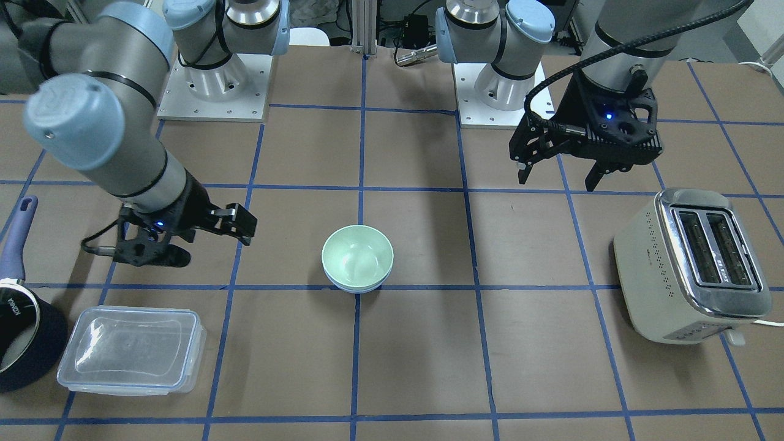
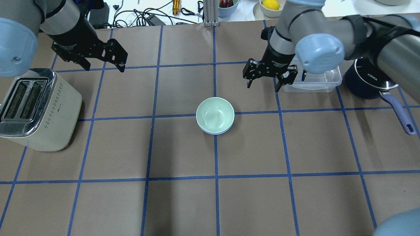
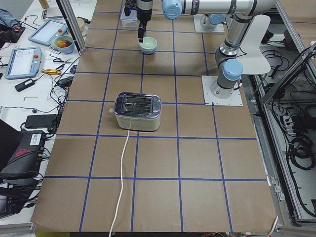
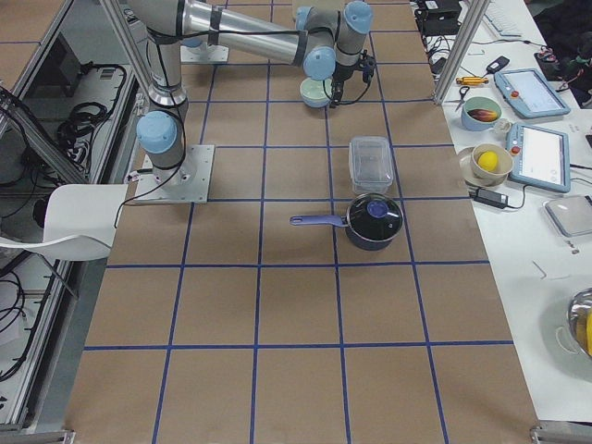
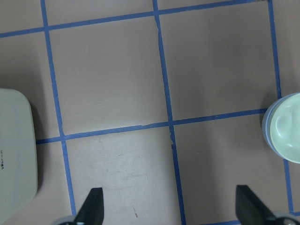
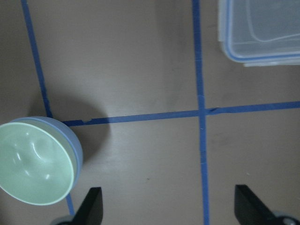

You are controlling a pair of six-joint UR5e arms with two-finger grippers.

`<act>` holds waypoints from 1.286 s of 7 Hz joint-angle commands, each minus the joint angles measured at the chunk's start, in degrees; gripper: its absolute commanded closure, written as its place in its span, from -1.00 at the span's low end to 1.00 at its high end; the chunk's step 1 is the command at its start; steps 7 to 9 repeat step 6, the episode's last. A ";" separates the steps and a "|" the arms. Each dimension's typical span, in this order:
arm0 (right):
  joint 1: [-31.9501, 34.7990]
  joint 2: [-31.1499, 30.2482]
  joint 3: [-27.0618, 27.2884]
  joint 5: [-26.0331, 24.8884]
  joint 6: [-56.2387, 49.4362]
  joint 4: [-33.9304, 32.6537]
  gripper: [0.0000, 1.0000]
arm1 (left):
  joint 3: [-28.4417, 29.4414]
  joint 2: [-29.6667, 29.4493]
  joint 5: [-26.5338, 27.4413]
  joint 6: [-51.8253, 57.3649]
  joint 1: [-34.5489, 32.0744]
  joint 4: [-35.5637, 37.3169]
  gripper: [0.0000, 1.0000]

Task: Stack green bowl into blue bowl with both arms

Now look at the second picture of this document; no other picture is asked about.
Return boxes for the black gripper green side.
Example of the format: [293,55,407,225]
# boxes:
[242,44,298,92]

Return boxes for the black gripper toaster side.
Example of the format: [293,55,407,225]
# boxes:
[51,18,128,73]

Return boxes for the green bowl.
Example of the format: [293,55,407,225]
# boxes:
[196,97,235,130]

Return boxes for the robot arm by green bowl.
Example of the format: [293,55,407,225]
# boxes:
[242,0,419,102]

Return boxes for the robot arm by toaster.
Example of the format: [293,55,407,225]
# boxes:
[0,0,128,77]

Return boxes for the beige bowl with lemon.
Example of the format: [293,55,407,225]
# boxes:
[259,0,285,18]

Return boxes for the blue bowl with fruit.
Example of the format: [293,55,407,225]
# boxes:
[218,0,239,18]

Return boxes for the black power adapter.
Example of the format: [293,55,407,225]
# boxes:
[146,14,160,26]

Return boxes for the clear plastic container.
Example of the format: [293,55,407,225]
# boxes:
[283,57,342,93]

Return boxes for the orange screwdriver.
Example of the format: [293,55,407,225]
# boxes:
[172,0,181,15]

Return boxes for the black scissors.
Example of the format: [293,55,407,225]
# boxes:
[180,0,204,18]

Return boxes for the cream toaster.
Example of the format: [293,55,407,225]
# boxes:
[0,68,82,151]

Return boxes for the dark blue saucepan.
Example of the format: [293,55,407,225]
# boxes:
[344,58,416,135]

